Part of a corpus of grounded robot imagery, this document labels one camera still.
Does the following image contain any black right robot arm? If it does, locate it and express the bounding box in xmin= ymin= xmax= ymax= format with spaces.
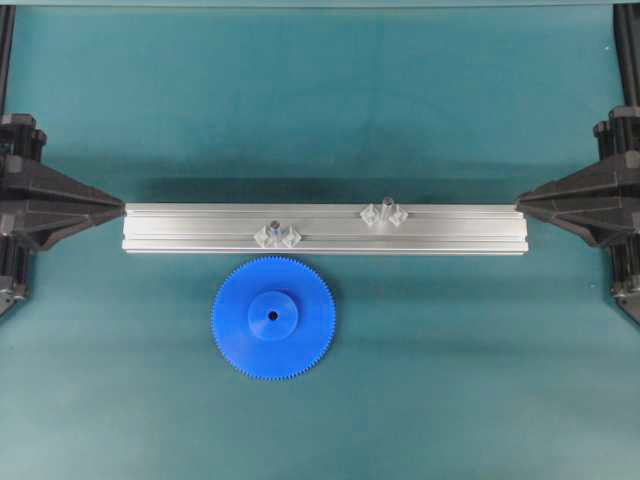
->
xmin=516 ymin=107 xmax=639 ymax=322

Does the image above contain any large blue plastic gear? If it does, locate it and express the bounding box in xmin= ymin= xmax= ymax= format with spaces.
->
xmin=211 ymin=256 xmax=337 ymax=381

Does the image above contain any right clear shaft mount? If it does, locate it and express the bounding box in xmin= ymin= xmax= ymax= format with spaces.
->
xmin=360 ymin=197 xmax=408 ymax=227

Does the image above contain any clear shaft mount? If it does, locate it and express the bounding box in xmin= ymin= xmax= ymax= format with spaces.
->
xmin=254 ymin=220 xmax=302 ymax=249
xmin=360 ymin=197 xmax=408 ymax=227

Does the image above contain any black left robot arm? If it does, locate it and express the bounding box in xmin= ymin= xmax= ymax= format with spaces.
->
xmin=1 ymin=114 xmax=124 ymax=315

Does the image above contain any black right gripper lattice finger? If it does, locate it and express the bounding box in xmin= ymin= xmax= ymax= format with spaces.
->
xmin=516 ymin=155 xmax=639 ymax=248

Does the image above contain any silver aluminium extrusion rail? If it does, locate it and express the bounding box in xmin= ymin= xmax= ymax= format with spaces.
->
xmin=122 ymin=203 xmax=529 ymax=256

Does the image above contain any black frame post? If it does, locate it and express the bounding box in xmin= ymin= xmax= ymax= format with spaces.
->
xmin=0 ymin=5 xmax=16 ymax=114
xmin=613 ymin=2 xmax=639 ymax=106

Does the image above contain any left clear shaft mount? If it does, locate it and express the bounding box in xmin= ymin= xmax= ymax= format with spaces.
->
xmin=254 ymin=220 xmax=302 ymax=249

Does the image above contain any black left frame post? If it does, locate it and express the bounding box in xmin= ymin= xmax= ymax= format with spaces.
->
xmin=0 ymin=5 xmax=16 ymax=114

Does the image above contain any black left gripper lattice finger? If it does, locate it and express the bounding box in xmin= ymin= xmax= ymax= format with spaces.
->
xmin=1 ymin=155 xmax=125 ymax=250

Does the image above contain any black right frame post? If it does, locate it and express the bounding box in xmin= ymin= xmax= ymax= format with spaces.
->
xmin=613 ymin=2 xmax=639 ymax=106

